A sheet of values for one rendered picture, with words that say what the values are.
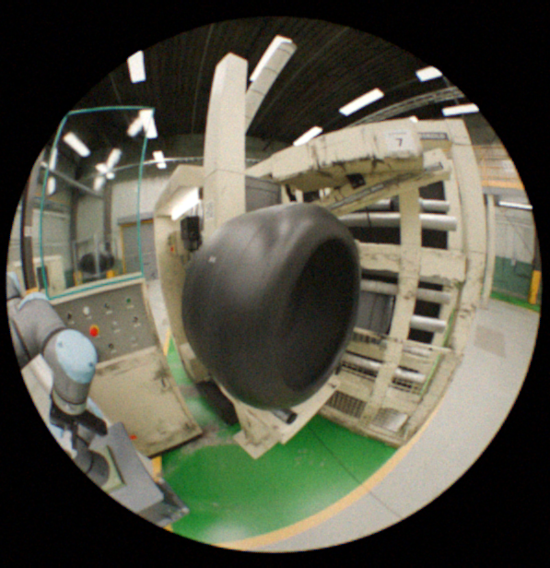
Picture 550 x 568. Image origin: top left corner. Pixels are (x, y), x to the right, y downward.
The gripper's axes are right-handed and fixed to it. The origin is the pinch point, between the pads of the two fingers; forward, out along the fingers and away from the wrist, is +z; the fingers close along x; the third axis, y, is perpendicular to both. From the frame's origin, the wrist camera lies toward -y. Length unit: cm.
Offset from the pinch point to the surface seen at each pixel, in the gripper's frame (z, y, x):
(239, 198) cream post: -90, -16, -34
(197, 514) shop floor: 67, -67, 21
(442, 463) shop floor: -38, -153, 116
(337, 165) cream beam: -115, -22, -6
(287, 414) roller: -43, -48, 12
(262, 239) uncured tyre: -72, -13, 5
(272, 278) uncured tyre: -67, -16, 9
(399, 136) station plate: -124, -16, 15
